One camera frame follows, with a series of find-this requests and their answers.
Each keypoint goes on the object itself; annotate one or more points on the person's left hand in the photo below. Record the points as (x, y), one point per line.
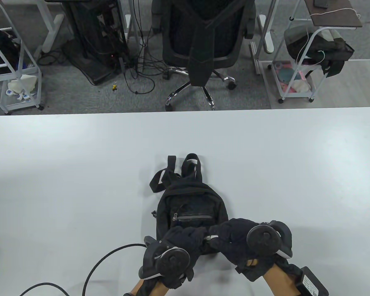
(188, 239)

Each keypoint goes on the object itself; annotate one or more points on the person's right hand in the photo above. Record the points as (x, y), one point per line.
(231, 237)

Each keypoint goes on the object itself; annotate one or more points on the black backpack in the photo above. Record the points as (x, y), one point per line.
(188, 200)

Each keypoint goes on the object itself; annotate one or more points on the person's left forearm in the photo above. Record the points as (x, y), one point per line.
(141, 288)

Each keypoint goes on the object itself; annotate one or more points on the black round controller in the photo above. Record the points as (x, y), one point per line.
(265, 240)
(172, 263)

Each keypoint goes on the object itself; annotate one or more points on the white metal cart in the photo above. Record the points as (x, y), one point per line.
(296, 96)
(21, 106)

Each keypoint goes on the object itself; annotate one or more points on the white plush item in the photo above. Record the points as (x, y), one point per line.
(301, 85)

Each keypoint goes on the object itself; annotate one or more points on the teal round item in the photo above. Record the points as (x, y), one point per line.
(285, 75)

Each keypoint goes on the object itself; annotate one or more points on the black mesh office chair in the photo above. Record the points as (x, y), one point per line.
(203, 37)

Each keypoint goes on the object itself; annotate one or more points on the white desk leg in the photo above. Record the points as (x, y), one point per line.
(267, 34)
(130, 27)
(51, 34)

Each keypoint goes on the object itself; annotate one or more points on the black bag with grey lining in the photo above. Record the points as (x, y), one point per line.
(326, 52)

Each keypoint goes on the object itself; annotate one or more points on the blue white small packet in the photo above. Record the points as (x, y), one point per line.
(10, 92)
(26, 97)

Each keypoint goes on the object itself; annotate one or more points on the white cloth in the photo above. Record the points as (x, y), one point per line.
(23, 82)

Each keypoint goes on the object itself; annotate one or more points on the black computer tower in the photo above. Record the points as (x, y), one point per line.
(92, 30)

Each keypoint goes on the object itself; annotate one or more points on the brown side table top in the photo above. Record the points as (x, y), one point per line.
(336, 17)

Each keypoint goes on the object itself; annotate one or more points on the black phone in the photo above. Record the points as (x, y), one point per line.
(320, 3)

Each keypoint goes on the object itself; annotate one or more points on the plain black bag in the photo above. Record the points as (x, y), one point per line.
(0, 49)

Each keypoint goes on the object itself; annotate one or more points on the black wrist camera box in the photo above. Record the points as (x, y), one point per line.
(311, 282)

